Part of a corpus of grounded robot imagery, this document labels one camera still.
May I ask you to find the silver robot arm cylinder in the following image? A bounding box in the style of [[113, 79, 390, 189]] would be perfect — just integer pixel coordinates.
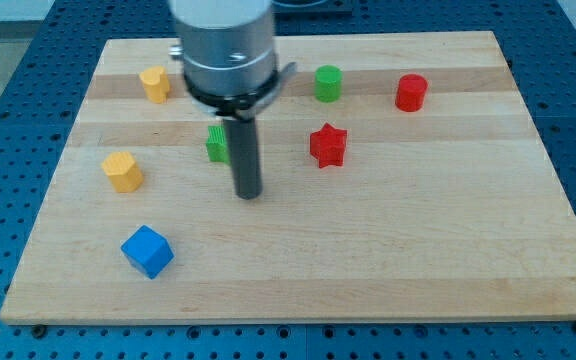
[[168, 0, 297, 121]]

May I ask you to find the yellow heart block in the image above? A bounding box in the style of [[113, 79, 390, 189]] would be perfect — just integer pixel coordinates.
[[139, 66, 171, 104]]

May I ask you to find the red star block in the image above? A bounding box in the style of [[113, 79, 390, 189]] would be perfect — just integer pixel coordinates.
[[309, 123, 348, 168]]

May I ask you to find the dark grey pointer rod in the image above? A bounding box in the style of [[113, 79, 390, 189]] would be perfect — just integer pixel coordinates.
[[222, 117, 263, 200]]

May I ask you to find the green star block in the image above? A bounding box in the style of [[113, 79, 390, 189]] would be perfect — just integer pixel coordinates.
[[205, 125, 230, 164]]

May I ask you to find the green cylinder block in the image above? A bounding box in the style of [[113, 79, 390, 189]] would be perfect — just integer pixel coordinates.
[[314, 65, 343, 103]]

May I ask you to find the wooden board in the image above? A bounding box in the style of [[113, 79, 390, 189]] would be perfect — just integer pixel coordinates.
[[0, 31, 576, 325]]

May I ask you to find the red cylinder block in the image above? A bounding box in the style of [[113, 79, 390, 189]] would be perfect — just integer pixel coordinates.
[[395, 74, 428, 112]]

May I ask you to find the blue cube block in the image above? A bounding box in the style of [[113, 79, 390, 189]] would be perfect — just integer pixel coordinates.
[[120, 225, 174, 279]]

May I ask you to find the yellow hexagon block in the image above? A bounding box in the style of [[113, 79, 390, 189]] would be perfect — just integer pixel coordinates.
[[101, 151, 144, 193]]

